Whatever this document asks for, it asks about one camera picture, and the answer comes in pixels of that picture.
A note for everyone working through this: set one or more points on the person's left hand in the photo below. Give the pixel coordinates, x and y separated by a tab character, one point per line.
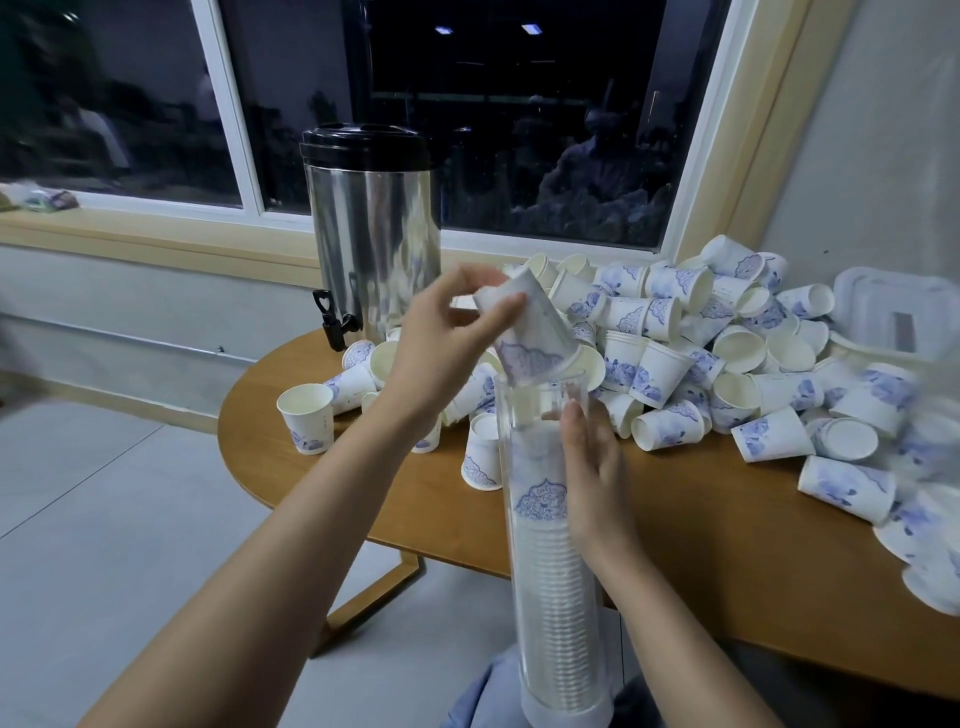
435	353

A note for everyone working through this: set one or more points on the person's right hand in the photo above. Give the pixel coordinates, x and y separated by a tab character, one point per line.
600	495

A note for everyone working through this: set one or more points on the clear plastic cup dispenser tube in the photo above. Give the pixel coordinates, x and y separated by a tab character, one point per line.
533	450

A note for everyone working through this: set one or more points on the single blue-printed paper cup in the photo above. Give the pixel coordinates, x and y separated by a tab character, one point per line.
533	338

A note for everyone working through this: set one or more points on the nested stack of paper cups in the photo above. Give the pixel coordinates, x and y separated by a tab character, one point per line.
555	615

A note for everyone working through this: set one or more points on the pile of paper cups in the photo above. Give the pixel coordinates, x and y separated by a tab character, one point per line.
720	345

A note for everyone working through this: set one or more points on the person's right forearm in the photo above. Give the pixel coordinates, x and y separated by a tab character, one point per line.
683	653

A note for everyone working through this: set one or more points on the person's left forearm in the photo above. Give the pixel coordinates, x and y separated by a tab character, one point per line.
255	585

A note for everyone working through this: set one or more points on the person's blue jeans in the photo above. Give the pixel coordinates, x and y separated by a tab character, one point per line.
488	698

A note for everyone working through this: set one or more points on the stainless steel water dispenser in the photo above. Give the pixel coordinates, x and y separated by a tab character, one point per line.
375	225

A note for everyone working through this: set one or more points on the white framed window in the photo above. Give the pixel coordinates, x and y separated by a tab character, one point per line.
495	105

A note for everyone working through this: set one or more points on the white plastic lid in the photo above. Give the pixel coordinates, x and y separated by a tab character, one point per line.
900	312

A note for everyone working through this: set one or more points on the wooden table leg frame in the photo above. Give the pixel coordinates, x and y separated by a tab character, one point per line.
368	600

